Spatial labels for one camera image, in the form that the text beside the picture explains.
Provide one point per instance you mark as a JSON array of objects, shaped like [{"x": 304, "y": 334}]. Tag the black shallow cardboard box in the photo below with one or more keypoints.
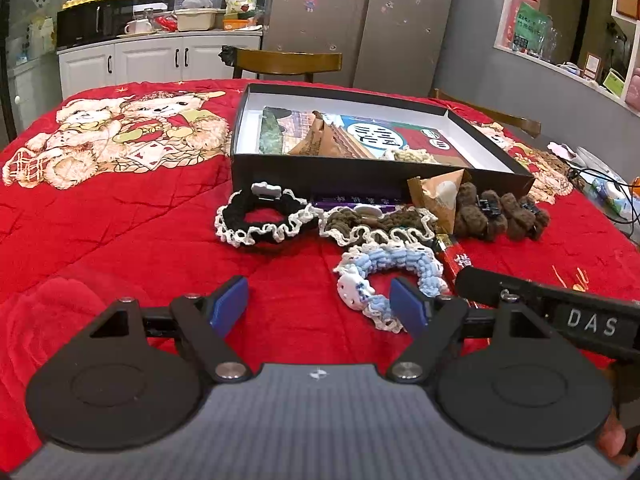
[{"x": 312, "y": 176}]

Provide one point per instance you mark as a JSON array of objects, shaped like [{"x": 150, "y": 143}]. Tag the white kitchen cabinet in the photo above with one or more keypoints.
[{"x": 166, "y": 57}]

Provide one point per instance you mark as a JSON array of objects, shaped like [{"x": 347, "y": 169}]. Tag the brown triangular snack packet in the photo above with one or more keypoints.
[{"x": 438, "y": 195}]

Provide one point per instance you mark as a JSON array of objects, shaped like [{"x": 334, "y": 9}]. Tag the silver double door refrigerator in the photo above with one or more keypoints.
[{"x": 388, "y": 46}]

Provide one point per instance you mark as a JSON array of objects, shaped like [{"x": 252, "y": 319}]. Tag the person's right hand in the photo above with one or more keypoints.
[{"x": 614, "y": 441}]

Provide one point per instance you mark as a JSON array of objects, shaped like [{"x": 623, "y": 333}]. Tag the white wall shelf unit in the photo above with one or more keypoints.
[{"x": 593, "y": 42}]

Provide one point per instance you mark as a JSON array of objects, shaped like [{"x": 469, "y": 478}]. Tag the wooden chair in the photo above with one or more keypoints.
[
  {"x": 530, "y": 126},
  {"x": 276, "y": 63}
]

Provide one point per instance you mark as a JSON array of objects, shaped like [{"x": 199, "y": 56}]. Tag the purple pen case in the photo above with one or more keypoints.
[{"x": 351, "y": 201}]

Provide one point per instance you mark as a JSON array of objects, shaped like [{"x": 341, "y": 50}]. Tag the red snack stick packet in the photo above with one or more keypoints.
[{"x": 452, "y": 257}]

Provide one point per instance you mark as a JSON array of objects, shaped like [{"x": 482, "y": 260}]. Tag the colourful picture book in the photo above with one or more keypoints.
[{"x": 281, "y": 129}]

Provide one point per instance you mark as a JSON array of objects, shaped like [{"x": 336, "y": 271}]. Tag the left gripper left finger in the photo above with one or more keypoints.
[{"x": 135, "y": 375}]

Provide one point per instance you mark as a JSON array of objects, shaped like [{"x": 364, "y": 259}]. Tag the black microwave oven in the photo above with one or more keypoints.
[{"x": 94, "y": 21}]

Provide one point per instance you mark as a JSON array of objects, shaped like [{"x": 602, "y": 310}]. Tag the black white ruffled scrunchie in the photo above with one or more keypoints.
[{"x": 263, "y": 212}]

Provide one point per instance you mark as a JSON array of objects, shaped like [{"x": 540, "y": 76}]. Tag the fuzzy brown claw clip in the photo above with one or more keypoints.
[
  {"x": 525, "y": 219},
  {"x": 478, "y": 215}
]

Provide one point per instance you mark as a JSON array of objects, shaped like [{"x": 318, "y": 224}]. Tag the white mug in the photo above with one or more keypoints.
[{"x": 138, "y": 27}]

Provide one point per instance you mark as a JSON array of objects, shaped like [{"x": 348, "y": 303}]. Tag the brown white ruffled scrunchie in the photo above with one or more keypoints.
[{"x": 362, "y": 224}]

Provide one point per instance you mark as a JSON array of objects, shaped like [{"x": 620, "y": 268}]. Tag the red teddy bear blanket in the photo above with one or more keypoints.
[{"x": 67, "y": 254}]

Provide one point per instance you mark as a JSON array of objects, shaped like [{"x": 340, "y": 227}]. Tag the cream plastic basin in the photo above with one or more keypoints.
[{"x": 196, "y": 20}]

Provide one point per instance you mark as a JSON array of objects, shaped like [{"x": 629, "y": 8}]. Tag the blue white crochet scrunchie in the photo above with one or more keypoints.
[{"x": 364, "y": 274}]

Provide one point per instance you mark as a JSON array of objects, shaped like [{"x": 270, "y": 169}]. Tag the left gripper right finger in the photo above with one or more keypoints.
[{"x": 502, "y": 376}]

